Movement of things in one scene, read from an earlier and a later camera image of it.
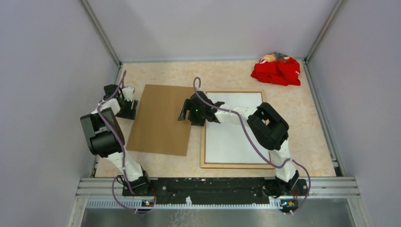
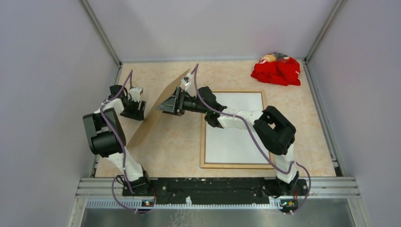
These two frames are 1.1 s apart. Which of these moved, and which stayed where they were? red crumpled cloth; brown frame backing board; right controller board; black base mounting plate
Moved: brown frame backing board
Stayed: red crumpled cloth; right controller board; black base mounting plate
